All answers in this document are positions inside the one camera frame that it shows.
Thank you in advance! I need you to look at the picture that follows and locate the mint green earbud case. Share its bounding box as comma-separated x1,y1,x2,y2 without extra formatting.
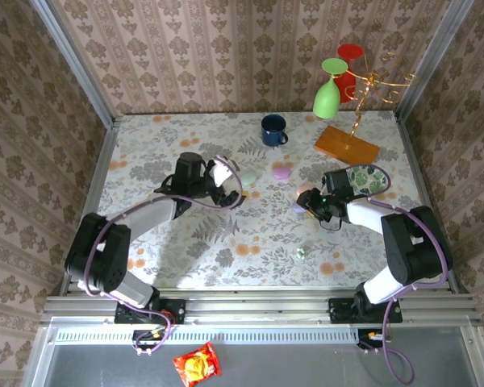
240,169,260,188

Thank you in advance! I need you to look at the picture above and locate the leaf pattern bowl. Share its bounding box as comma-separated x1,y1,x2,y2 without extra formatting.
345,163,387,197

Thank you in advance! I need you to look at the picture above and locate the dark blue enamel mug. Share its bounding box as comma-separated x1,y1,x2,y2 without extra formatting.
260,114,290,148

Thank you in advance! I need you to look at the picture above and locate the green plastic wine glass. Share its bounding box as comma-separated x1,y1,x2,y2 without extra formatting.
312,57,350,120

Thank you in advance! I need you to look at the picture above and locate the wide aluminium extrusion beam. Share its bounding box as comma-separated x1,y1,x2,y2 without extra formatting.
40,286,484,326

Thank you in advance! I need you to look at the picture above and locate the red plastic wine glass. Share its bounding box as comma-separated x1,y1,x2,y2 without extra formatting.
332,43,365,94

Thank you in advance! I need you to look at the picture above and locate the grey metal panel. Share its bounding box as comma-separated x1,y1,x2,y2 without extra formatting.
22,316,484,387

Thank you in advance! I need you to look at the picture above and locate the red snack bag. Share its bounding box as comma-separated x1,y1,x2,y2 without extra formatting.
172,341,222,387

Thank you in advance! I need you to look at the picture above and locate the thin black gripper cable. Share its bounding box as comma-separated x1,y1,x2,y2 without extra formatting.
319,215,344,232

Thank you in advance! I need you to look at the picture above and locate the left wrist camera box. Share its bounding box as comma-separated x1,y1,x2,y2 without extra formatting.
208,155,241,187

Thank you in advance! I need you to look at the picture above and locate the gold wire rack wooden base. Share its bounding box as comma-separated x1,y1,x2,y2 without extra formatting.
313,51,421,166

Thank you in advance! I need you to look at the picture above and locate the aluminium table side rail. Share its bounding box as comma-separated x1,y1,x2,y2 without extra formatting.
58,116,120,295
394,111,461,294

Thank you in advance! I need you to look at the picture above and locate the slotted grey cable duct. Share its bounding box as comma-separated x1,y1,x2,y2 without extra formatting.
52,327,362,347

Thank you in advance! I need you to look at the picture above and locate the black cable connector box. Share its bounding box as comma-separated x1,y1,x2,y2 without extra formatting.
131,328,167,352

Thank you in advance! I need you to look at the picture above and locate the aluminium frame post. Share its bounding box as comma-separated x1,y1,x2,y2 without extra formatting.
30,0,118,128
394,0,476,119

